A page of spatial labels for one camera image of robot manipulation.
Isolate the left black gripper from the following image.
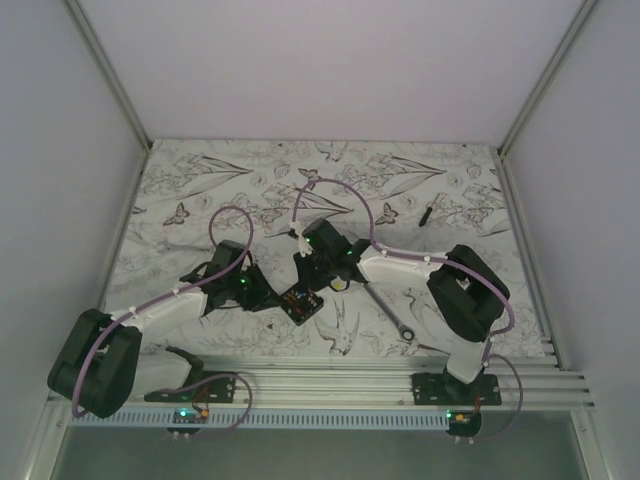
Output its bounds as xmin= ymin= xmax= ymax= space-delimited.
xmin=226 ymin=263 xmax=283 ymax=312

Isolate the black fuse box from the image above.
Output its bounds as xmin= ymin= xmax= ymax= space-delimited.
xmin=280 ymin=282 xmax=324 ymax=326

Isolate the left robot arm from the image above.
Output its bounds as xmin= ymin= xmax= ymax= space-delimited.
xmin=47 ymin=240 xmax=282 ymax=418

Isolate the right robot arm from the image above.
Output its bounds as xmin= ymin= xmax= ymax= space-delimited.
xmin=290 ymin=219 xmax=514 ymax=405

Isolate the floral patterned mat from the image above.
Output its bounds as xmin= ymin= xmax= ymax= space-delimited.
xmin=104 ymin=140 xmax=548 ymax=357

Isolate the silver ratchet wrench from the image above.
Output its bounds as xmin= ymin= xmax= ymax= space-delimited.
xmin=363 ymin=283 xmax=416 ymax=342

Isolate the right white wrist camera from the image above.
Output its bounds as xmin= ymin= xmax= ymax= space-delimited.
xmin=289 ymin=221 xmax=313 ymax=258

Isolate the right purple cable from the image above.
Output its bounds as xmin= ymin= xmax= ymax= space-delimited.
xmin=290 ymin=178 xmax=524 ymax=443

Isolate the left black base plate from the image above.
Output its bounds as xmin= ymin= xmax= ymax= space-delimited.
xmin=143 ymin=371 xmax=237 ymax=404

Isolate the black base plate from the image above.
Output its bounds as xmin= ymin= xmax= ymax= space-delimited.
xmin=410 ymin=372 xmax=502 ymax=407
xmin=143 ymin=371 xmax=237 ymax=404

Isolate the aluminium rail frame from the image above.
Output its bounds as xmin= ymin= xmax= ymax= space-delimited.
xmin=47 ymin=363 xmax=596 ymax=411

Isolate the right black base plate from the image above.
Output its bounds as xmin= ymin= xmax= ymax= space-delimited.
xmin=410 ymin=372 xmax=502 ymax=407

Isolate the grey slotted cable duct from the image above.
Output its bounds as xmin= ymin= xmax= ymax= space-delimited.
xmin=71 ymin=407 xmax=453 ymax=431

